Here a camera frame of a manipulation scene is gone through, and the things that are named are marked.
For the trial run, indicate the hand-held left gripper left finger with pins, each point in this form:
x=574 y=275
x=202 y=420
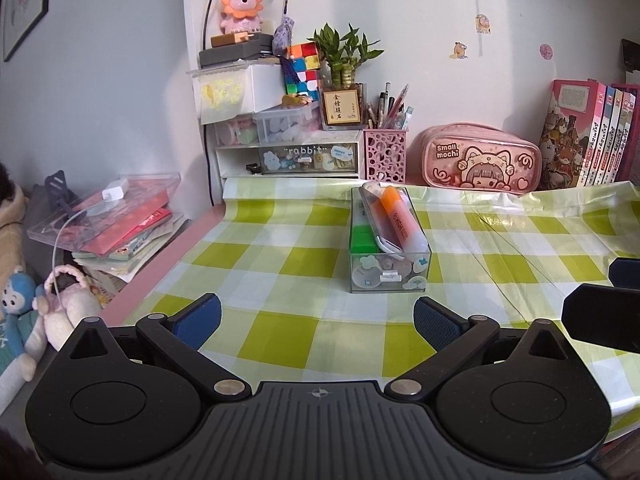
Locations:
x=200 y=317

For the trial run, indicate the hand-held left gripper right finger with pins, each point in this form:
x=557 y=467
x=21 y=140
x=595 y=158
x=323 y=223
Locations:
x=435 y=322

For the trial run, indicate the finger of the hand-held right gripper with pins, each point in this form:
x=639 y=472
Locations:
x=600 y=317
x=625 y=271

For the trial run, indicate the clear plastic organizer box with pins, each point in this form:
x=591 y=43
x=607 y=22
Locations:
x=380 y=275

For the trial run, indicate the orange pink highlighter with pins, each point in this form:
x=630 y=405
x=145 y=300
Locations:
x=400 y=220

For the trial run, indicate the black case white end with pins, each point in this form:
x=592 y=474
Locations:
x=376 y=222

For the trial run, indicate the stack of picture books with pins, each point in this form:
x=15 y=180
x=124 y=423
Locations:
x=125 y=265

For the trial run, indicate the green checkered tablecloth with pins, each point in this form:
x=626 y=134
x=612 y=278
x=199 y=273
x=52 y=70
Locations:
x=300 y=270

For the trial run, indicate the pink red booklet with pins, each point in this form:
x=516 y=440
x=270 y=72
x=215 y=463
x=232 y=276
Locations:
x=130 y=225

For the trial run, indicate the white pink plush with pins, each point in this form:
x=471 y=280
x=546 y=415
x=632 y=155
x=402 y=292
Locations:
x=70 y=310

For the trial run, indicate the illustrated cartoon book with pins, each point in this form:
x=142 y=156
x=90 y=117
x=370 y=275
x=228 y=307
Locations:
x=623 y=135
x=565 y=135
x=614 y=135
x=605 y=135

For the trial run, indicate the clear acrylic case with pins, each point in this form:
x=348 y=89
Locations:
x=150 y=185

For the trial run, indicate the pink cartoon pencil case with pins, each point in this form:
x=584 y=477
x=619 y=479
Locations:
x=450 y=175

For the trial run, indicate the white charger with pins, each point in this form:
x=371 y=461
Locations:
x=115 y=195

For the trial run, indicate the small black clip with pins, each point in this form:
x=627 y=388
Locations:
x=253 y=168

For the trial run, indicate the white drawer organizer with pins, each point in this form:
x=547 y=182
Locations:
x=235 y=157

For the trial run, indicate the pink perforated pen holder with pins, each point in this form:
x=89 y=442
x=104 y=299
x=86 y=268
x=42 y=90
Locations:
x=385 y=155

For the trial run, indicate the blue monkey plush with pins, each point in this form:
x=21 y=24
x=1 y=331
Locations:
x=15 y=310

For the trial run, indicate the clear drawer pastel items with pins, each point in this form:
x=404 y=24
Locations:
x=235 y=132

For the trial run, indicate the black stand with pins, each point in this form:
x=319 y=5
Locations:
x=57 y=187

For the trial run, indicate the clear sticker drawer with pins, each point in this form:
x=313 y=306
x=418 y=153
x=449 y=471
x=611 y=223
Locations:
x=310 y=158

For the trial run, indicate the clear box with pink items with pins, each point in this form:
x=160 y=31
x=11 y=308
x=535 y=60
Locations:
x=285 y=125

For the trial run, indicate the bunch of pens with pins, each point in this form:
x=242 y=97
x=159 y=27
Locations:
x=387 y=110

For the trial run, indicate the clear bag yellow stickers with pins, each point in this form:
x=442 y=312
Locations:
x=220 y=95

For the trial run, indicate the clear square plant vase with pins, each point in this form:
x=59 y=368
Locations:
x=362 y=105

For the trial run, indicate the wooden sign card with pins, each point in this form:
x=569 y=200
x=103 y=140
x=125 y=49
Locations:
x=341 y=107

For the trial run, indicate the small figurine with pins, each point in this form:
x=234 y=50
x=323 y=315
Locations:
x=295 y=101

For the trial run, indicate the white storage box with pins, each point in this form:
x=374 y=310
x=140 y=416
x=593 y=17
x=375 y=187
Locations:
x=265 y=87

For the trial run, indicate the dark grey flat box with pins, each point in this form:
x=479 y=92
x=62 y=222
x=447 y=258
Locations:
x=235 y=52

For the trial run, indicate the colourful puzzle cube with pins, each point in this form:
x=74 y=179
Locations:
x=305 y=67

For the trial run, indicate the small wooden block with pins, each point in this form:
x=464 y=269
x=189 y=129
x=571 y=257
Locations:
x=232 y=39

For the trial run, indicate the green bamboo plant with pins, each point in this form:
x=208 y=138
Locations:
x=345 y=50

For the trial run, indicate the purple tassel charm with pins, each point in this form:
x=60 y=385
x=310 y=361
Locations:
x=284 y=35

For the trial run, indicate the pink orange lion toy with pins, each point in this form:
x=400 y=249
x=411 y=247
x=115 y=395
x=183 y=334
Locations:
x=242 y=7

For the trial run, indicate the cartoon wall sticker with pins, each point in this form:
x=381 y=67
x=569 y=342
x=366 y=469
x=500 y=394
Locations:
x=482 y=23
x=459 y=51
x=545 y=51

